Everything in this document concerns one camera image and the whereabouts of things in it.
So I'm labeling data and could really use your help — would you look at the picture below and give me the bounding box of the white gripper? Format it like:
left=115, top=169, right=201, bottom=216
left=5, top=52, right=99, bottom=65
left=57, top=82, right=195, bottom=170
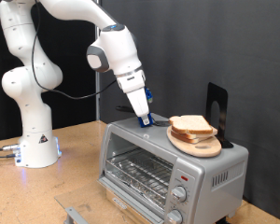
left=116, top=69, right=152, bottom=127

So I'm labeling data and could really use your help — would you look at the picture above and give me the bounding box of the black spatula with blue block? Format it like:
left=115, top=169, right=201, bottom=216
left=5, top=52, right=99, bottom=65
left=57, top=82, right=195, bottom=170
left=115, top=105, right=172, bottom=129

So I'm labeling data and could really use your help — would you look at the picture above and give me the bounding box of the silver oven knob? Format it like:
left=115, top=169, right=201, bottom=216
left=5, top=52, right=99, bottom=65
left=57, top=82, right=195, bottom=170
left=170, top=185, right=188, bottom=203
left=165, top=208, right=184, bottom=224

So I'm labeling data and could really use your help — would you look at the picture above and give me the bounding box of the vertical metal pole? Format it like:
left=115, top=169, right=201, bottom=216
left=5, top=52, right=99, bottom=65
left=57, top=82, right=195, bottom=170
left=93, top=0, right=102, bottom=121

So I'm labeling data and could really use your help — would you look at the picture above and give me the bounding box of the oval wooden cutting board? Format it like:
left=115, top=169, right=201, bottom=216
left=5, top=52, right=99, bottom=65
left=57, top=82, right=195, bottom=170
left=166, top=124, right=223, bottom=159

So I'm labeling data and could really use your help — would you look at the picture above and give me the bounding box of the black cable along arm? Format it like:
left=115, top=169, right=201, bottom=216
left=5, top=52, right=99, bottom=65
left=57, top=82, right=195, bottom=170
left=30, top=0, right=118, bottom=101

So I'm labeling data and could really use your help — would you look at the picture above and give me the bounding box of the glass oven door with handle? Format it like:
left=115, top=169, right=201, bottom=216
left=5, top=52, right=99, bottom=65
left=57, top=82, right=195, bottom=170
left=53, top=176, right=166, bottom=224

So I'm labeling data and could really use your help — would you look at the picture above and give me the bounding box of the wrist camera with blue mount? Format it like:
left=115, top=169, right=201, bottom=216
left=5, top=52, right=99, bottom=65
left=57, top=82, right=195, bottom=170
left=144, top=87, right=154, bottom=105

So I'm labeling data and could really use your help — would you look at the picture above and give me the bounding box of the black metal bookend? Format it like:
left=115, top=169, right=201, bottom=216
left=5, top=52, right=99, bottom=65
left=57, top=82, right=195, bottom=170
left=204, top=81, right=234, bottom=149

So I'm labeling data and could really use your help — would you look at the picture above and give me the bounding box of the grey base cable with connector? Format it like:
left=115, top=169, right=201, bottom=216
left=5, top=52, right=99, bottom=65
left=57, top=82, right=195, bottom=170
left=0, top=152, right=19, bottom=160
left=0, top=144, right=21, bottom=152

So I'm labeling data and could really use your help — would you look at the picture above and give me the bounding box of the metal wire oven rack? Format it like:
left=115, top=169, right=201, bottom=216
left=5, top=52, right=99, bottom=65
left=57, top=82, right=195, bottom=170
left=105, top=147, right=175, bottom=207

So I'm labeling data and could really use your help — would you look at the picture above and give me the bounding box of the silver toaster oven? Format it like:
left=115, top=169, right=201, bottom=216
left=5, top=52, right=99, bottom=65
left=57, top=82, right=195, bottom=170
left=97, top=113, right=250, bottom=224

